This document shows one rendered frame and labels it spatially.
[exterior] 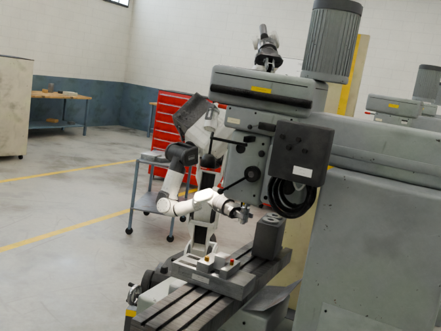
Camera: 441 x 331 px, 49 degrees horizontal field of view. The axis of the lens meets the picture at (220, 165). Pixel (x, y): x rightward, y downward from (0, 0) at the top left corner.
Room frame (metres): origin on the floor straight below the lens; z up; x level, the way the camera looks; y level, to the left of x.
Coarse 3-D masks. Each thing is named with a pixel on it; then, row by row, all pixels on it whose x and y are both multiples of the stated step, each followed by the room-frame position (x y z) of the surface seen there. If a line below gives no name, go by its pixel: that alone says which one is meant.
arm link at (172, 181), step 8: (168, 176) 2.46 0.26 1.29; (176, 176) 2.45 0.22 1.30; (168, 184) 2.44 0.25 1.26; (176, 184) 2.44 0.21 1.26; (160, 192) 2.43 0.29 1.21; (168, 192) 2.42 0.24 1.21; (176, 192) 2.45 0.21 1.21; (160, 200) 2.40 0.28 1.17; (168, 200) 2.39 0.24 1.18; (176, 200) 2.50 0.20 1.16; (160, 208) 2.38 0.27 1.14; (168, 208) 2.37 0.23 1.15
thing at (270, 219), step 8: (264, 216) 2.58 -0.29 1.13; (272, 216) 2.56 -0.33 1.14; (280, 216) 2.58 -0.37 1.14; (264, 224) 2.44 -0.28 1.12; (272, 224) 2.45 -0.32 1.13; (280, 224) 2.48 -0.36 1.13; (256, 232) 2.45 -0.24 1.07; (264, 232) 2.43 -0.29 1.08; (272, 232) 2.42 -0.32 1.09; (280, 232) 2.50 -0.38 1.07; (256, 240) 2.45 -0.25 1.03; (264, 240) 2.43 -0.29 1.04; (272, 240) 2.42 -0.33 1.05; (280, 240) 2.55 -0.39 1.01; (256, 248) 2.44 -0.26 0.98; (264, 248) 2.43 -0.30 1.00; (272, 248) 2.42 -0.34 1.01; (280, 248) 2.60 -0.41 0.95; (264, 256) 2.43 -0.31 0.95; (272, 256) 2.42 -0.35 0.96
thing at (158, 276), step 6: (210, 240) 3.16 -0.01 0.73; (216, 240) 3.26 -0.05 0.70; (180, 252) 3.27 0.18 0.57; (168, 258) 3.13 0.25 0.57; (168, 264) 3.03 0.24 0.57; (156, 270) 2.81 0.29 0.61; (162, 270) 2.78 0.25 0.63; (168, 270) 2.94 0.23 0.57; (156, 276) 2.75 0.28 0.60; (162, 276) 2.75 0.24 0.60; (168, 276) 2.75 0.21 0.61; (150, 282) 2.80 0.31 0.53; (156, 282) 2.73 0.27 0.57; (150, 288) 2.73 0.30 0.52
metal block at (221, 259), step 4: (220, 252) 2.04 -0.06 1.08; (216, 256) 2.00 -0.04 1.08; (220, 256) 1.99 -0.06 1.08; (224, 256) 2.00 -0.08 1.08; (228, 256) 2.01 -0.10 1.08; (216, 260) 1.99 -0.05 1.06; (220, 260) 1.99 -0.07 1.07; (224, 260) 1.98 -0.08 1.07; (228, 260) 2.02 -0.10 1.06; (216, 264) 1.99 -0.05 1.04; (220, 264) 1.99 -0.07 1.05; (224, 264) 1.98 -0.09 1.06; (216, 268) 1.99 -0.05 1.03; (220, 268) 1.98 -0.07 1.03
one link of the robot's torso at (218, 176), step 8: (200, 160) 2.89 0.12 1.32; (224, 160) 2.87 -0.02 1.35; (200, 168) 2.94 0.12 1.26; (200, 176) 2.85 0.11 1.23; (208, 176) 2.88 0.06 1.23; (216, 176) 2.84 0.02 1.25; (200, 184) 2.86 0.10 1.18; (208, 184) 2.89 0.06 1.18; (216, 184) 2.83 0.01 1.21; (208, 208) 2.83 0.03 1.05; (192, 216) 2.85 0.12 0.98; (200, 216) 2.83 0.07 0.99; (208, 216) 2.83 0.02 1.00
